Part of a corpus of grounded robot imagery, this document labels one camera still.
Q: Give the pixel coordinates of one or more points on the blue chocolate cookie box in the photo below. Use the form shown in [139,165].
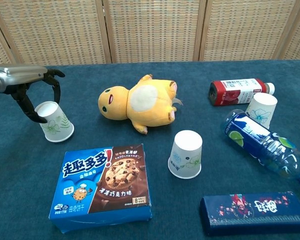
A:
[100,180]

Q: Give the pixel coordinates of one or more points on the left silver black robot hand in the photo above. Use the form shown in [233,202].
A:
[17,75]

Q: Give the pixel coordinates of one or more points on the teal tablecloth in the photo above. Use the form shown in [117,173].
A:
[22,175]

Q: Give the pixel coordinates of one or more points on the paper cup small green-blue print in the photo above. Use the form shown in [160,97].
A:
[186,150]

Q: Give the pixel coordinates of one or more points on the yellow plush duck toy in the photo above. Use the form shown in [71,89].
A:
[150,105]

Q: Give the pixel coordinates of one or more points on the paper cup blue flower print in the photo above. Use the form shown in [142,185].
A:
[263,107]

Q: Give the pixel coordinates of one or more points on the blue label water bottle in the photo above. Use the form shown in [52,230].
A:
[260,142]

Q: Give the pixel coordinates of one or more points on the red juice bottle white cap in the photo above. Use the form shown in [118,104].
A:
[230,92]

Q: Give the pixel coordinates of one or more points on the dark blue long floral box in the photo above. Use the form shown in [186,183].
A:
[255,212]

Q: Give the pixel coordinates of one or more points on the paper cup green leaf print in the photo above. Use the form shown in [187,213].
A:
[57,125]

